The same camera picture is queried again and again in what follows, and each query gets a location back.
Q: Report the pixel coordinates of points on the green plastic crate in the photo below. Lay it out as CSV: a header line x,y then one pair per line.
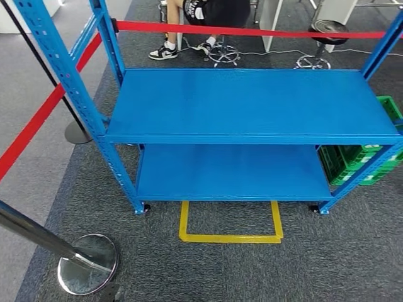
x,y
349,166
390,109

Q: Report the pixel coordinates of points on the white desk panel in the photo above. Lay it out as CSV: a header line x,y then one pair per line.
x,y
336,10
271,21

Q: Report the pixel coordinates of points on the stool with chrome base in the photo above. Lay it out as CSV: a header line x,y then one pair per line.
x,y
224,54

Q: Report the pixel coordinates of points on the red barrier belt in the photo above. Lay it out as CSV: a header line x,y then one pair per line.
x,y
251,31
31,127

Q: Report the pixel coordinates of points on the black round stool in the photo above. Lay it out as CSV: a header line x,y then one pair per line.
x,y
329,31

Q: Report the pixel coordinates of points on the chrome stanchion with black collar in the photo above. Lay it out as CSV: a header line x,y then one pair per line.
x,y
114,26

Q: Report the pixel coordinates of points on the black stanchion with round base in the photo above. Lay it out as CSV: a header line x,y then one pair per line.
x,y
78,134

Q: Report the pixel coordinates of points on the blue metal shelf rack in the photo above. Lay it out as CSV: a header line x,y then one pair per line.
x,y
251,104

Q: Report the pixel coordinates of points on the chrome stanchion with round base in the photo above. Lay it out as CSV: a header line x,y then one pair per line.
x,y
88,266

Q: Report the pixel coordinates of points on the person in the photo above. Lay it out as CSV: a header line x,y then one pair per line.
x,y
220,10

